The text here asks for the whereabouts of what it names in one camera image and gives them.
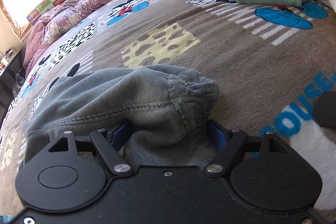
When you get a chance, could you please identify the grey sweatpants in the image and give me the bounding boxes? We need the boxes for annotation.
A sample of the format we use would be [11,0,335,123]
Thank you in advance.
[22,65,219,167]

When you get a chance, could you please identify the folded green garment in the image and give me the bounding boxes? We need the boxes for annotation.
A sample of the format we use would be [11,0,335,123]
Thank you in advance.
[236,0,302,7]

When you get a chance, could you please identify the Mickey Mouse brown blanket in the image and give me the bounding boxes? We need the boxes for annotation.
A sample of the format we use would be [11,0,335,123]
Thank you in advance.
[1,0,335,221]

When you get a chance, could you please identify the dark wooden desk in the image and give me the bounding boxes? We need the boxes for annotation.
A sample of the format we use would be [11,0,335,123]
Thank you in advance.
[0,48,25,109]

